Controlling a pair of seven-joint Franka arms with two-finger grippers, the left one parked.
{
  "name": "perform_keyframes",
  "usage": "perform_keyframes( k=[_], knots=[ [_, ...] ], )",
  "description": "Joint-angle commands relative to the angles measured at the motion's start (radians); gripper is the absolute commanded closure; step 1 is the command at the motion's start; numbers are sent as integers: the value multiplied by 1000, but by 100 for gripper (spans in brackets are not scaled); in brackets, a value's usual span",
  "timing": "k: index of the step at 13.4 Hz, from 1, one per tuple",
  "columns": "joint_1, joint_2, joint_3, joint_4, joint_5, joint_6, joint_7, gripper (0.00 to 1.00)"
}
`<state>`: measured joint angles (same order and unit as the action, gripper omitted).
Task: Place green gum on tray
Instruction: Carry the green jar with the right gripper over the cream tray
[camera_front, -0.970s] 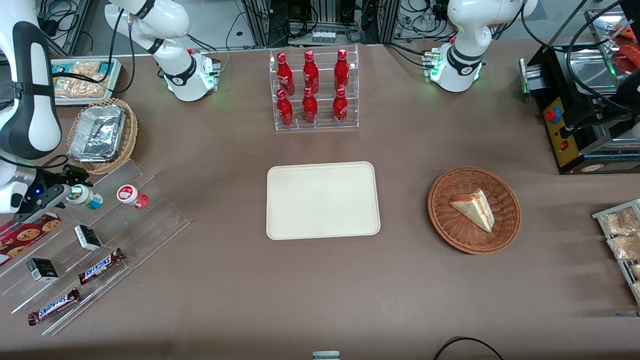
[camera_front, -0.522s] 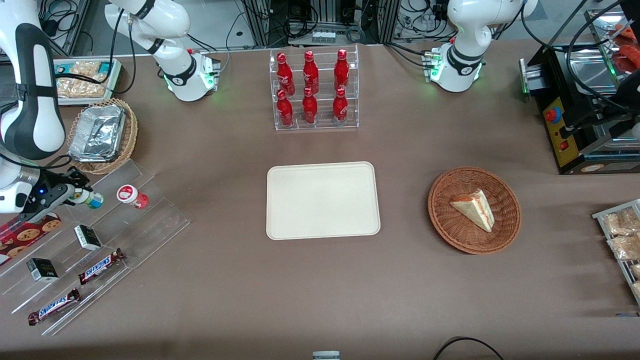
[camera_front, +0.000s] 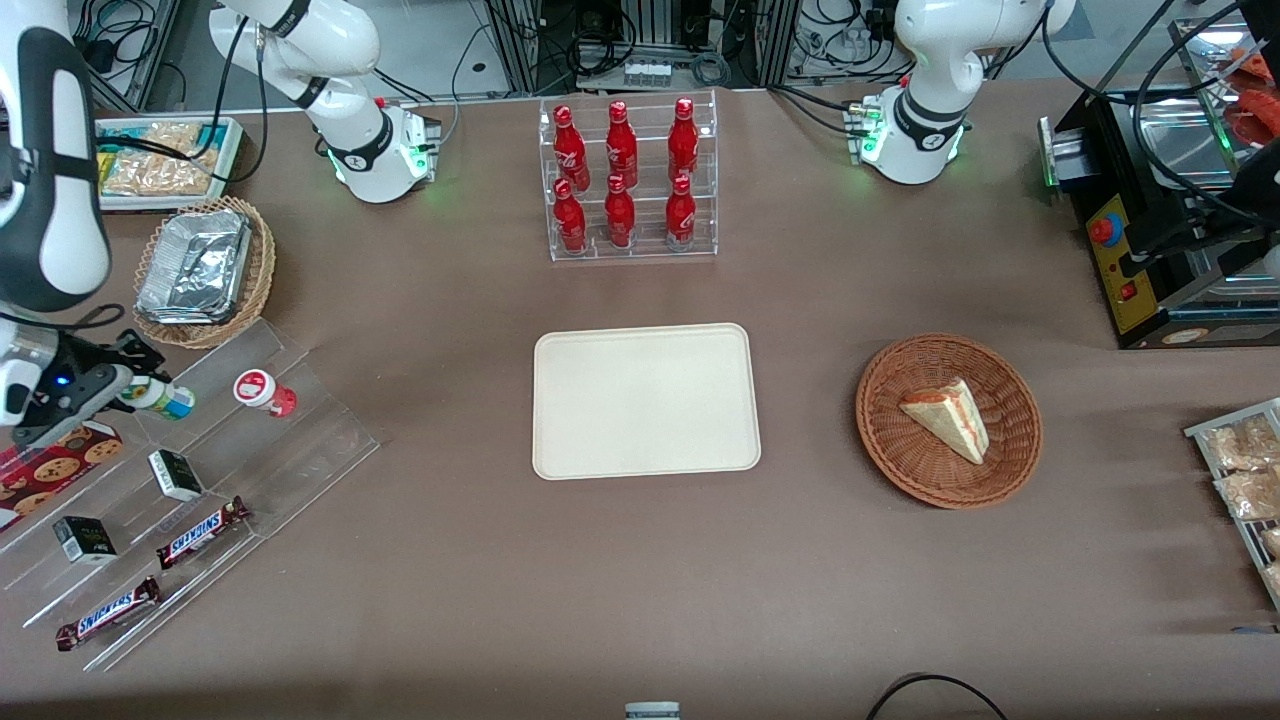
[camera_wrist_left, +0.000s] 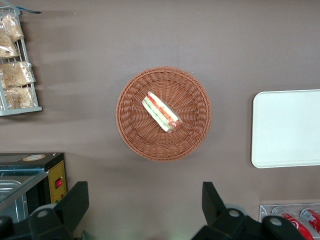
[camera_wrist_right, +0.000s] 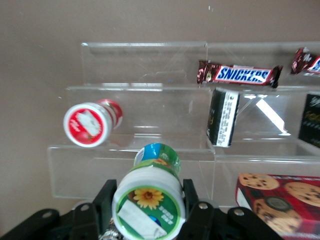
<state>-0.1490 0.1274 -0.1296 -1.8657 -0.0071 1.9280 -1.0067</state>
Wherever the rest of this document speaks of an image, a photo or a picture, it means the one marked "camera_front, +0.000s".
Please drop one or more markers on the teal snack packet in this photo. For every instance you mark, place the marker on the teal snack packet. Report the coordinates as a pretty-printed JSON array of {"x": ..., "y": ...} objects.
[{"x": 215, "y": 138}]

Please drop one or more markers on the clear bag of biscuits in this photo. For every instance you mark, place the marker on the clear bag of biscuits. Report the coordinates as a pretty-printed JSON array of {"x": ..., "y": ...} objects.
[
  {"x": 1255, "y": 495},
  {"x": 1245, "y": 445}
]

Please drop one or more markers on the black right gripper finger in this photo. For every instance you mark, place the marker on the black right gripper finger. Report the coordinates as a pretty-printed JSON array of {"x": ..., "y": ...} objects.
[
  {"x": 148, "y": 382},
  {"x": 140, "y": 355}
]

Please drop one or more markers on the wrapped sandwich wedge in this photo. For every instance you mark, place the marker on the wrapped sandwich wedge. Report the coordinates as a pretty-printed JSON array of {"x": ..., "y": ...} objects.
[{"x": 950, "y": 420}]

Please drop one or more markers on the green-lid yogurt cup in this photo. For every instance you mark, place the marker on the green-lid yogurt cup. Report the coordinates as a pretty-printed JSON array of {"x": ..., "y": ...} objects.
[{"x": 170, "y": 402}]

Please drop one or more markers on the Snickers bar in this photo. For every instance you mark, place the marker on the Snickers bar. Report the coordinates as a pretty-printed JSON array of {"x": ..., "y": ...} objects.
[
  {"x": 108, "y": 613},
  {"x": 200, "y": 533}
]

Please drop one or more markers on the grey metal object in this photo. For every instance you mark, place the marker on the grey metal object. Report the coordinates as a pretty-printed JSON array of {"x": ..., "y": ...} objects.
[{"x": 652, "y": 711}]

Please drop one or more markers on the red packaged food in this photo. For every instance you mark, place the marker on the red packaged food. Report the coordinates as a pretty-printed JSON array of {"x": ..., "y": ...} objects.
[{"x": 1255, "y": 115}]

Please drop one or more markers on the light wicker basket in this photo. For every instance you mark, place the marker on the light wicker basket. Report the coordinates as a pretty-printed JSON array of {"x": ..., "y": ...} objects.
[{"x": 258, "y": 280}]

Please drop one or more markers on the red-lid yogurt cup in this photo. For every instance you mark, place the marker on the red-lid yogurt cup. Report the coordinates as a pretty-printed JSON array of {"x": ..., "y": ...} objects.
[{"x": 262, "y": 391}]

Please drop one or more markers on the clear acrylic bottle rack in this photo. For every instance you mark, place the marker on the clear acrylic bottle rack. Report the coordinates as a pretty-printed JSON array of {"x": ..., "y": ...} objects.
[{"x": 650, "y": 250}]

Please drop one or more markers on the clear acrylic stepped display stand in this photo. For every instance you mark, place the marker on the clear acrylic stepped display stand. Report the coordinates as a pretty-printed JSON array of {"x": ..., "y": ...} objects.
[{"x": 270, "y": 470}]

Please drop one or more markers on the beige plastic tray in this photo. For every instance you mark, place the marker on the beige plastic tray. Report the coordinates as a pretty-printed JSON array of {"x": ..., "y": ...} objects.
[{"x": 645, "y": 400}]

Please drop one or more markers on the grey snack tray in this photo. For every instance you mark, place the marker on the grey snack tray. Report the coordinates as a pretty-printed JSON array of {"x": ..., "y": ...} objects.
[{"x": 1200, "y": 432}]

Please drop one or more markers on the red cola bottle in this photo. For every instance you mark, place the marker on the red cola bottle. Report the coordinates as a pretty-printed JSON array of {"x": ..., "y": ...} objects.
[
  {"x": 570, "y": 150},
  {"x": 683, "y": 140},
  {"x": 620, "y": 218},
  {"x": 681, "y": 216},
  {"x": 621, "y": 145},
  {"x": 570, "y": 220}
]

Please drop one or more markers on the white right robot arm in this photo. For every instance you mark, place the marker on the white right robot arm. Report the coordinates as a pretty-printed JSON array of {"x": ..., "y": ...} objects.
[{"x": 75, "y": 250}]

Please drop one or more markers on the white power strip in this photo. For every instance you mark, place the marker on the white power strip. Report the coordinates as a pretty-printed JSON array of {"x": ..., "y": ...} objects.
[{"x": 647, "y": 73}]

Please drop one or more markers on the brown wicker basket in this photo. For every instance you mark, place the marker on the brown wicker basket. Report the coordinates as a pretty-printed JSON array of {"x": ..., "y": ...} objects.
[{"x": 900, "y": 440}]

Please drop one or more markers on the black machine with metal tray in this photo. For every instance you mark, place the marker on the black machine with metal tray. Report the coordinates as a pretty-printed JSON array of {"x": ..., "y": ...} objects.
[{"x": 1120, "y": 290}]

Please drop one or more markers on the red plaid cookie box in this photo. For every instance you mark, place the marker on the red plaid cookie box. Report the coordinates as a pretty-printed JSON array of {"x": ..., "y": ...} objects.
[{"x": 45, "y": 475}]

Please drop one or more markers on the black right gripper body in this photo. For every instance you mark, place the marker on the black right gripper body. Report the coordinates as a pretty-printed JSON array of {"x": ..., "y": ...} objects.
[{"x": 72, "y": 382}]

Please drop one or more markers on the small black box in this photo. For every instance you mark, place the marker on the small black box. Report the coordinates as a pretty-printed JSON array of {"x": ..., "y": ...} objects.
[
  {"x": 85, "y": 541},
  {"x": 175, "y": 476}
]

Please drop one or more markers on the red emergency stop button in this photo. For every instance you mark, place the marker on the red emergency stop button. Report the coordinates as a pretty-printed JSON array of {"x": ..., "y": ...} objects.
[{"x": 1105, "y": 230}]

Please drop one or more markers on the clear bag of crackers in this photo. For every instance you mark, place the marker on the clear bag of crackers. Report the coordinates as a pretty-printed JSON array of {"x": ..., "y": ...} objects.
[{"x": 160, "y": 172}]

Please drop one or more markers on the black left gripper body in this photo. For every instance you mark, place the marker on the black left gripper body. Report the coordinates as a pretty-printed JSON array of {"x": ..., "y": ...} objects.
[{"x": 1192, "y": 222}]

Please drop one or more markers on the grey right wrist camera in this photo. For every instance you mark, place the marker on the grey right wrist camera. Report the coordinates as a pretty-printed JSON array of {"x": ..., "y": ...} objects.
[{"x": 70, "y": 415}]

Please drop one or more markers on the silver foil tray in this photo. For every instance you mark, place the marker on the silver foil tray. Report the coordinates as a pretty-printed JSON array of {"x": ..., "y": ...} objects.
[{"x": 195, "y": 265}]

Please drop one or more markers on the white snack tray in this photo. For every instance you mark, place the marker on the white snack tray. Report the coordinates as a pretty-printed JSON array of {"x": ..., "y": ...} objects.
[{"x": 228, "y": 170}]

